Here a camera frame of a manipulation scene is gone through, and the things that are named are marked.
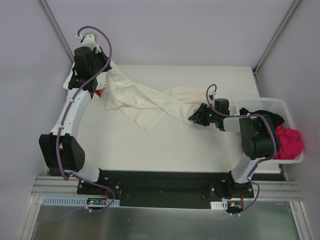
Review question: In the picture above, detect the right aluminium frame post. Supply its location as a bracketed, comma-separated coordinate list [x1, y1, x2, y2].
[252, 0, 302, 76]

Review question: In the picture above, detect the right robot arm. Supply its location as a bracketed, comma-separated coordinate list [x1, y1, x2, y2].
[188, 98, 281, 198]

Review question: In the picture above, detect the white black patterned folded shirt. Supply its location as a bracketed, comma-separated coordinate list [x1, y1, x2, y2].
[63, 63, 108, 91]

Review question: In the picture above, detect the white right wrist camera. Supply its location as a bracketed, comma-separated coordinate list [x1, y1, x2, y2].
[208, 91, 217, 101]

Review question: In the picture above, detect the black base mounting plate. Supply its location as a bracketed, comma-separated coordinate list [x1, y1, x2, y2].
[77, 170, 254, 209]

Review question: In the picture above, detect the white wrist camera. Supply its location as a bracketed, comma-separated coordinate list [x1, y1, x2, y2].
[208, 91, 217, 101]
[77, 32, 102, 53]

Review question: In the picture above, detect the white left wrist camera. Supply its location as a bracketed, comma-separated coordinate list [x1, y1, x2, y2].
[77, 32, 102, 53]

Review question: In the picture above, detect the pink garment in basket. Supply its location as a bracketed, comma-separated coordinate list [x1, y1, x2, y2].
[275, 125, 304, 160]

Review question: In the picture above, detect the aluminium frame post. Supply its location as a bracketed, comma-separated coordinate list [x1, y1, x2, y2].
[252, 0, 302, 76]
[37, 0, 74, 64]

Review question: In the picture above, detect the right white cable duct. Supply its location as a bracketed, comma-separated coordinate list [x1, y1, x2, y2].
[210, 201, 228, 211]

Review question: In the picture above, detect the left white cable duct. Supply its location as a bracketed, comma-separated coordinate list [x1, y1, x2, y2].
[42, 196, 120, 208]

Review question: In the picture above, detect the white cable duct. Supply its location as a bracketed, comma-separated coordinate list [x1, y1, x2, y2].
[210, 201, 228, 211]
[42, 196, 120, 208]

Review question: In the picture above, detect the black garment in basket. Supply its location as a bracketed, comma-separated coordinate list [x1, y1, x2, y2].
[238, 106, 286, 128]

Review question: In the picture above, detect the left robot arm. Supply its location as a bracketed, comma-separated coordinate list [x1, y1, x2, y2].
[38, 45, 111, 195]

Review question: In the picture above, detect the cream white t shirt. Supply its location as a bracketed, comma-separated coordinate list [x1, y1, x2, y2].
[104, 62, 207, 132]

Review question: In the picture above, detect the left aluminium frame post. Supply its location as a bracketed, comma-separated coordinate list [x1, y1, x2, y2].
[37, 0, 74, 64]

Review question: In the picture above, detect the white plastic laundry basket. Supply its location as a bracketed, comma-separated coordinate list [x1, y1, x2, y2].
[234, 97, 305, 165]

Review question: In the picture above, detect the red white folded shirt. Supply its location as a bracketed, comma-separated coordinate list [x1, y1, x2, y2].
[92, 89, 103, 100]

